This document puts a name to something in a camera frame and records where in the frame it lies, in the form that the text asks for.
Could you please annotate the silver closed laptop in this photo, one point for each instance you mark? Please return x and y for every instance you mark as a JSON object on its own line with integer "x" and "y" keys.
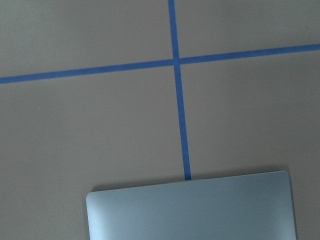
{"x": 243, "y": 207}

